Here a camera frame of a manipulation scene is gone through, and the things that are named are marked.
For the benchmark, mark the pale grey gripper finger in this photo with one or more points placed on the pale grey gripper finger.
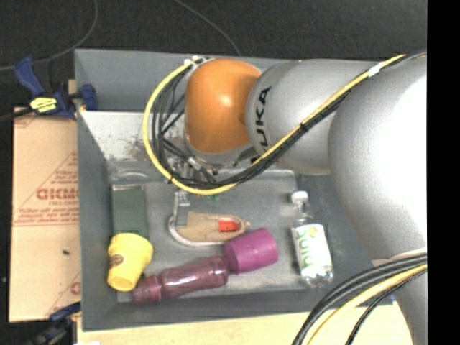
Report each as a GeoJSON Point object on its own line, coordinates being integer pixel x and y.
{"type": "Point", "coordinates": [183, 214]}

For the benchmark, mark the dark green flat block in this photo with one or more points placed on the dark green flat block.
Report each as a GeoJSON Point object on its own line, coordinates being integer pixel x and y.
{"type": "Point", "coordinates": [128, 208]}

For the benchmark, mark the purple plastic bottle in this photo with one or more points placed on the purple plastic bottle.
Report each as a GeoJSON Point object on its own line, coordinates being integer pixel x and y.
{"type": "Point", "coordinates": [190, 277]}

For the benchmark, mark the yellow cup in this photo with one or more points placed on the yellow cup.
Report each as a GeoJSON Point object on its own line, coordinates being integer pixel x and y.
{"type": "Point", "coordinates": [127, 261]}

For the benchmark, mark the purple cup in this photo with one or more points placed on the purple cup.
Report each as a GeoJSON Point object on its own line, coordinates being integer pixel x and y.
{"type": "Point", "coordinates": [251, 250]}

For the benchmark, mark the grey metal bin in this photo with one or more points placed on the grey metal bin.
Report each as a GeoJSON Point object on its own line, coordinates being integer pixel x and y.
{"type": "Point", "coordinates": [266, 207]}

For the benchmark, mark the clear plastic bottle, white label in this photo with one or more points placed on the clear plastic bottle, white label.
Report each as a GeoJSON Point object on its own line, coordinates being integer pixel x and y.
{"type": "Point", "coordinates": [312, 250]}

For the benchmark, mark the brown cardboard board, red print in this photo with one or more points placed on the brown cardboard board, red print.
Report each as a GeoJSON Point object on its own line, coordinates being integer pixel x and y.
{"type": "Point", "coordinates": [43, 178]}

